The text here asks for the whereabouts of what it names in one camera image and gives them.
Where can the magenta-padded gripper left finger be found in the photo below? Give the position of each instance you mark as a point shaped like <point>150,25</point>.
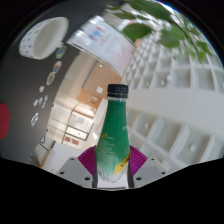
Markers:
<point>75,171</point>

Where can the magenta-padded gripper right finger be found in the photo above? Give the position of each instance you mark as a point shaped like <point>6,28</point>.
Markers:
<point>150,170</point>

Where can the green plastic drink bottle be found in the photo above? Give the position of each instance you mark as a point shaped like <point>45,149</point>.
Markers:
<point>113,140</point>

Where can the recessed ceiling lights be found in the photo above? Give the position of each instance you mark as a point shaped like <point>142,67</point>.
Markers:
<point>192,147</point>

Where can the blue rectangular sticker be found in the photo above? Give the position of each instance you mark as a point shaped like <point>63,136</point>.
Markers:
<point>34,119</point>

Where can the flat round red coaster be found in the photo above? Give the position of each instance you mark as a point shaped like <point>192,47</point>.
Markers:
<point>3,120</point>

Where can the round colourful sticker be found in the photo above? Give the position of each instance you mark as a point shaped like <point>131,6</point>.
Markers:
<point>60,52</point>
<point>57,66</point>
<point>50,78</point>

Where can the clear acrylic sign stand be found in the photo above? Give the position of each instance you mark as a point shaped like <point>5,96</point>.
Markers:
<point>103,41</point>

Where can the green leafy potted plant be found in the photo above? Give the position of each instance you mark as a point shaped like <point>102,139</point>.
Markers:
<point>168,38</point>

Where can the white dotted cup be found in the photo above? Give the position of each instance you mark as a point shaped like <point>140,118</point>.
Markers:
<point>40,41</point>

